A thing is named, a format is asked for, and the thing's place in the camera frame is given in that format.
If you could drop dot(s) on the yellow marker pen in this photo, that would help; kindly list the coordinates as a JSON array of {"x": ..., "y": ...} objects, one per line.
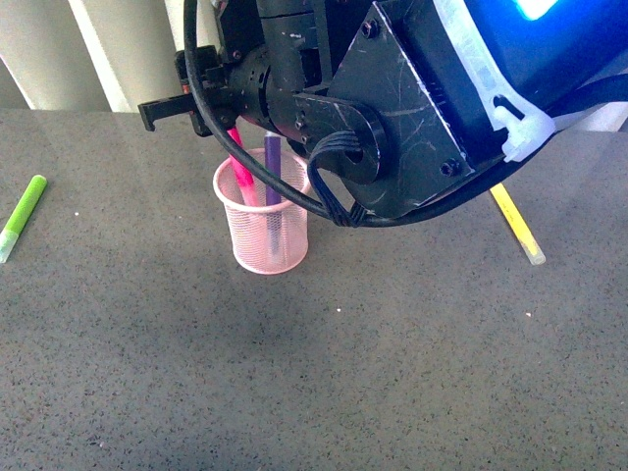
[{"x": 518, "y": 225}]

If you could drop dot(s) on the pink marker pen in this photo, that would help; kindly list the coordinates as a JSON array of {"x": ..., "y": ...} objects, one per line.
[{"x": 245, "y": 183}]

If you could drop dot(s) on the pink mesh pen cup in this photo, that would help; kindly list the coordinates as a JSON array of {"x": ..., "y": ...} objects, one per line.
[{"x": 267, "y": 239}]

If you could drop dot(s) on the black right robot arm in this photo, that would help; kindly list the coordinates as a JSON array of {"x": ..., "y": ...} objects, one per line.
[{"x": 388, "y": 113}]

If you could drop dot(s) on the purple marker pen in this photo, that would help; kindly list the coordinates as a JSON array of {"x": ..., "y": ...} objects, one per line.
[{"x": 273, "y": 160}]

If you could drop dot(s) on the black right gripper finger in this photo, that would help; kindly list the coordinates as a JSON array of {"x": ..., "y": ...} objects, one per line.
[{"x": 152, "y": 111}]

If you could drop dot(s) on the green marker pen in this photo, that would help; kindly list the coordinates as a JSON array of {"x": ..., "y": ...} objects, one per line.
[{"x": 20, "y": 215}]

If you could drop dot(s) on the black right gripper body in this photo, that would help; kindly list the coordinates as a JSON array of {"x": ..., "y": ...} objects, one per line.
[{"x": 273, "y": 66}]

